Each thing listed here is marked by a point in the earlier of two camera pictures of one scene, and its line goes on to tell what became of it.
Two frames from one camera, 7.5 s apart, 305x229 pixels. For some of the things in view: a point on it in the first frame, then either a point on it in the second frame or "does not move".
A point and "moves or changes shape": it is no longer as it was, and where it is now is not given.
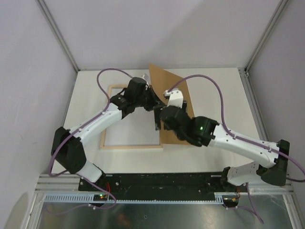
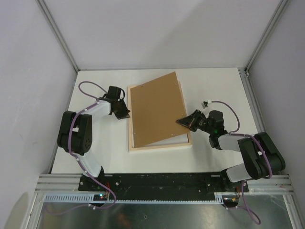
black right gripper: x=157 y=109 to x=190 y=121
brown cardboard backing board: x=160 y=81 moves or changes shape
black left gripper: x=155 y=100 to x=124 y=114
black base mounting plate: x=155 y=183 does not move
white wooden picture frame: x=136 y=130 moves or changes shape
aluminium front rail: x=69 y=184 does not move
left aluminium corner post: x=58 y=32 does not move
